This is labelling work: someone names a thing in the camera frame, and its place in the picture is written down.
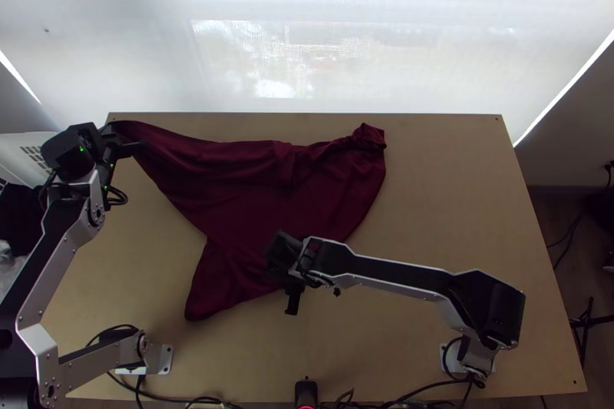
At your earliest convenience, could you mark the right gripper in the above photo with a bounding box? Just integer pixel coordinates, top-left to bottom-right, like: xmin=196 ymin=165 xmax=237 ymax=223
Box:
xmin=265 ymin=231 xmax=308 ymax=317

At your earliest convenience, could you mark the dark red t-shirt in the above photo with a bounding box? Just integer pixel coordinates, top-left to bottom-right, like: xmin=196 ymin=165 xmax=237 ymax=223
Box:
xmin=112 ymin=120 xmax=388 ymax=322

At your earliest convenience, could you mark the white sheer curtain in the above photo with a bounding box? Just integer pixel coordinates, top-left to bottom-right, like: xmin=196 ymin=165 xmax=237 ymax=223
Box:
xmin=0 ymin=0 xmax=614 ymax=150

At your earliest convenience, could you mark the black cable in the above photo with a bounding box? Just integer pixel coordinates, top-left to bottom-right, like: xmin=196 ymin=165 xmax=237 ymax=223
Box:
xmin=118 ymin=371 xmax=227 ymax=409
xmin=101 ymin=184 xmax=130 ymax=207

